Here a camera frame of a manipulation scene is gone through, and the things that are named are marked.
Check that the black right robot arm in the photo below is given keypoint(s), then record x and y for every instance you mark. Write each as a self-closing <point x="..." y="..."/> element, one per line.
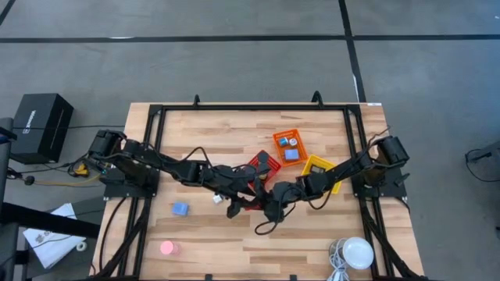
<point x="351" y="168"/>

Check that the black metal table frame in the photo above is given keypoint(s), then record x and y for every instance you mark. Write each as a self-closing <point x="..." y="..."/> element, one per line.
<point x="254" y="107"/>

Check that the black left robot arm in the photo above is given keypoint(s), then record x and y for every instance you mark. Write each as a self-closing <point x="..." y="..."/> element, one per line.
<point x="156" y="160"/>

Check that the orange plastic basket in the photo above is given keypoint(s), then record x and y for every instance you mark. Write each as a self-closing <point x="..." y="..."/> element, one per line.
<point x="279" y="152"/>

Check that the white paper sheets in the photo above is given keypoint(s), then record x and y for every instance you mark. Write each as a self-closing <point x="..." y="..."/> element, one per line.
<point x="51" y="242"/>

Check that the small white cube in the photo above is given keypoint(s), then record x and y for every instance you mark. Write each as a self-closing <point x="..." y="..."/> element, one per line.
<point x="217" y="198"/>

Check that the light blue box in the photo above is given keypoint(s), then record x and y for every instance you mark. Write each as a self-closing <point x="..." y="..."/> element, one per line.
<point x="180" y="208"/>
<point x="291" y="155"/>

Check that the black-capped hourglass green sand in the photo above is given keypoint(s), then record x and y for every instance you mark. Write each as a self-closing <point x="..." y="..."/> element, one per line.
<point x="262" y="176"/>

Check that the black frame hook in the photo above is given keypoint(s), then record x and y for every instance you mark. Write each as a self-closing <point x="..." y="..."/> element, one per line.
<point x="317" y="98"/>
<point x="196" y="100"/>

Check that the small white tape roll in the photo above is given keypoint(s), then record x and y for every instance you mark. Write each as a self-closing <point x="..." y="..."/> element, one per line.
<point x="77" y="246"/>

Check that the black-capped hourglass blue sand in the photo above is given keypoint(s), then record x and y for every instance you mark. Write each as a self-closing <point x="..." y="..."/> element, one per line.
<point x="263" y="157"/>

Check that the black beam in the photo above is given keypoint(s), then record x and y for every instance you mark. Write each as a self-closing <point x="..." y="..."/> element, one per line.
<point x="47" y="220"/>

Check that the black cardboard box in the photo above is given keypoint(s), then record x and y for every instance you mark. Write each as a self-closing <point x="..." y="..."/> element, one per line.
<point x="39" y="129"/>

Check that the yellow plastic basket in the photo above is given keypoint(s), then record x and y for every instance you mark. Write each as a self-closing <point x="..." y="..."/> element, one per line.
<point x="306" y="169"/>

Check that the yellow connector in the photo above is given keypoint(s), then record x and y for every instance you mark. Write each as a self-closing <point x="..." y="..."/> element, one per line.
<point x="81" y="170"/>

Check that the red plastic basket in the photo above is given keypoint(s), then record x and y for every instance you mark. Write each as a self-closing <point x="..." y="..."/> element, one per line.
<point x="273" y="166"/>

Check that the small white round item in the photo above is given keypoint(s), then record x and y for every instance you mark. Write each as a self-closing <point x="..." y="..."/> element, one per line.
<point x="293" y="142"/>

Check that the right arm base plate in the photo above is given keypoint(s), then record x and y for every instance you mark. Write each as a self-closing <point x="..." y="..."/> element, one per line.
<point x="390" y="183"/>

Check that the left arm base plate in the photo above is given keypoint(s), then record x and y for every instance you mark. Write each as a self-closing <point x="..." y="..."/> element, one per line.
<point x="129" y="191"/>

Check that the black digital thermometer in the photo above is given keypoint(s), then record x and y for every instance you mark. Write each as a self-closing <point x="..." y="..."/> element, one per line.
<point x="317" y="169"/>

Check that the pink hourglass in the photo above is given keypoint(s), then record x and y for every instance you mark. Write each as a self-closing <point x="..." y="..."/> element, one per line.
<point x="168" y="247"/>

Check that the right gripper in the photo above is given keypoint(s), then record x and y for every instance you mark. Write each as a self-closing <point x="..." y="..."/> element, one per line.
<point x="285" y="195"/>

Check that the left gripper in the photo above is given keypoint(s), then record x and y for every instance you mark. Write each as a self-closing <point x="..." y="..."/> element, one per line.
<point x="228" y="179"/>

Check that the white dome lamp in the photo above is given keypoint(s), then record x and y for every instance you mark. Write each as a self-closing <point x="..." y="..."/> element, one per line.
<point x="357" y="253"/>

